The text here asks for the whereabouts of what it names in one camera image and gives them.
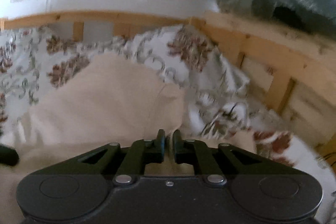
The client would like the beige hooded jacket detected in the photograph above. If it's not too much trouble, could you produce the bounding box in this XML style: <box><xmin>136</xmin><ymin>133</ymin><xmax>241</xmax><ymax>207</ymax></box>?
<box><xmin>1</xmin><ymin>52</ymin><xmax>256</xmax><ymax>223</ymax></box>

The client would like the floral patterned bed sheet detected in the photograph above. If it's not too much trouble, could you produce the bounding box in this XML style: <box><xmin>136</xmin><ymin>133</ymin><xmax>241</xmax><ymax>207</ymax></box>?
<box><xmin>1</xmin><ymin>25</ymin><xmax>335</xmax><ymax>223</ymax></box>

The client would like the wooden bed frame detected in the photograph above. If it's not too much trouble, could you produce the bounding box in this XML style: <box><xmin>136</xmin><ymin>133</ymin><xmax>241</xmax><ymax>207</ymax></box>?
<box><xmin>0</xmin><ymin>9</ymin><xmax>336</xmax><ymax>156</ymax></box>

